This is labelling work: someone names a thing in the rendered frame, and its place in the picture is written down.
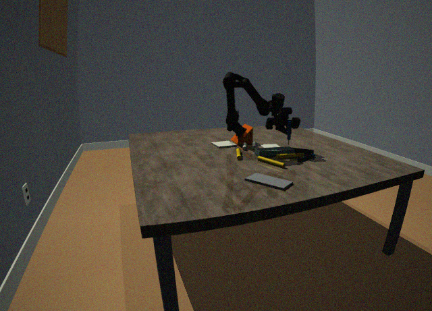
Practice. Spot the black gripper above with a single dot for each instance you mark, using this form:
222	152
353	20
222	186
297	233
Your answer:
281	123

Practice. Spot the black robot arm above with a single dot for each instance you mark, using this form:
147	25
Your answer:
264	107

